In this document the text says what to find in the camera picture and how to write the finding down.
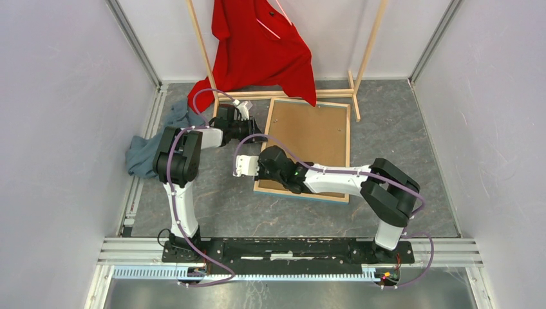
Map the white cable duct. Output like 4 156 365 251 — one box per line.
112 266 384 283

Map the red shirt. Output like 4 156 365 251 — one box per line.
211 0 317 106

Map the wooden clothes rack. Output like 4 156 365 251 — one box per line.
185 0 389 122

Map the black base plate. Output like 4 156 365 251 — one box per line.
162 237 415 275

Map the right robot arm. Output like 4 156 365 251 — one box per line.
255 145 423 263

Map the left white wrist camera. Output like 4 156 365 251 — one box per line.
232 99 253 120

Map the grey-blue cloth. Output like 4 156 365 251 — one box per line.
125 99 205 179

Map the purple cable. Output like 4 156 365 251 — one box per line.
164 88 236 288
232 133 435 289

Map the pink clothes hanger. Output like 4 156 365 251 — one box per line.
254 1 293 39

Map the blue picture frame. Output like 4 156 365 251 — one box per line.
253 97 353 205

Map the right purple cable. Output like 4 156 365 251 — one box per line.
232 133 435 289

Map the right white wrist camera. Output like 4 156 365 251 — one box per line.
234 155 259 177

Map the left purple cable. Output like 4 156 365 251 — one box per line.
164 88 236 288

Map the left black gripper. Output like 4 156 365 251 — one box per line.
229 117 267 145

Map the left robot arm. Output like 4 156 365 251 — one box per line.
153 100 262 263

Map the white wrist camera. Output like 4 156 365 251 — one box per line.
234 155 259 177
232 99 253 120

